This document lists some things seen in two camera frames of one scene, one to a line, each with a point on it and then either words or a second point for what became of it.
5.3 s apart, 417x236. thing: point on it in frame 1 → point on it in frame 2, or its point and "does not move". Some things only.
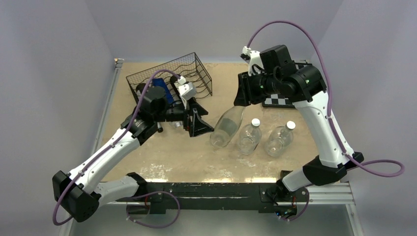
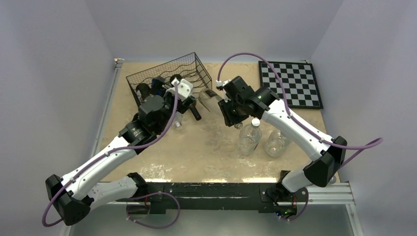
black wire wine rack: [189, 66] does not move
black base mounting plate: [209, 196] does not move
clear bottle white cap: [250, 137] does not move
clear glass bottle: [226, 126] → [209, 99]
